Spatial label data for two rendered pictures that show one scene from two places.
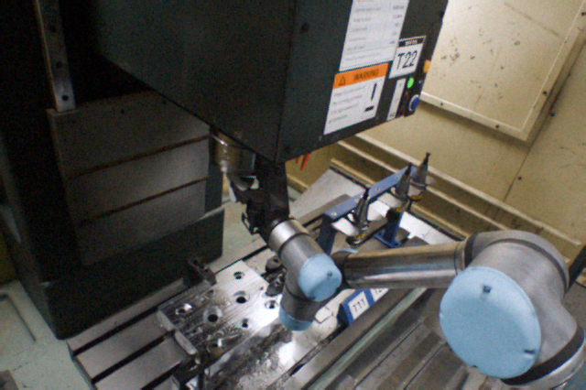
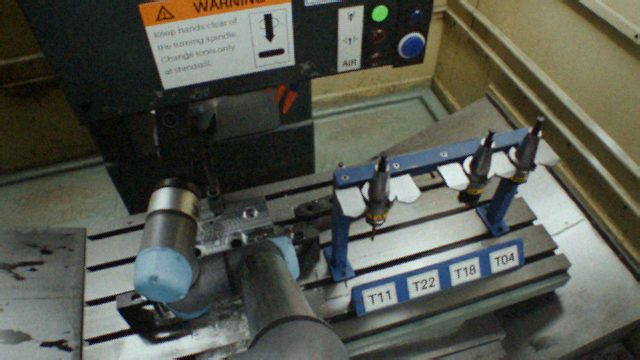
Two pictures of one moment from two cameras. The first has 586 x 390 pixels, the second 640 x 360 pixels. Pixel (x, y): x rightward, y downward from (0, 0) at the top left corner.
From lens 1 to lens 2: 0.60 m
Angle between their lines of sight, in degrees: 30
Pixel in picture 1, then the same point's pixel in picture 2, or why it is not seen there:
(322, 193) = (461, 128)
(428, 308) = (521, 324)
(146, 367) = (129, 276)
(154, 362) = not seen: hidden behind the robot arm
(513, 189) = not seen: outside the picture
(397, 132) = (570, 66)
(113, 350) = (114, 248)
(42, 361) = not seen: hidden behind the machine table
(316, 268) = (143, 265)
